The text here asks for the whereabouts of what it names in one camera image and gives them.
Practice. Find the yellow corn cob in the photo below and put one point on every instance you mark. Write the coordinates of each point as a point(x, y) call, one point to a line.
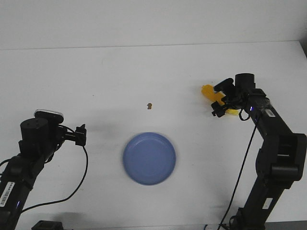
point(208, 92)

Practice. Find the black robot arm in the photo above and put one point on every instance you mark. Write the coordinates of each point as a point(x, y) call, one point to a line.
point(281, 158)
point(41, 138)

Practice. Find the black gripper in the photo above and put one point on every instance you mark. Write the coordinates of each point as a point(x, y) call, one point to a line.
point(235, 97)
point(78, 136)

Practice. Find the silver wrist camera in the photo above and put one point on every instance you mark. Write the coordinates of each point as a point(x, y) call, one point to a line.
point(49, 115)

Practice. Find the blue round plate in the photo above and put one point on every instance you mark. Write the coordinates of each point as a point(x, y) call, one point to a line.
point(149, 158)

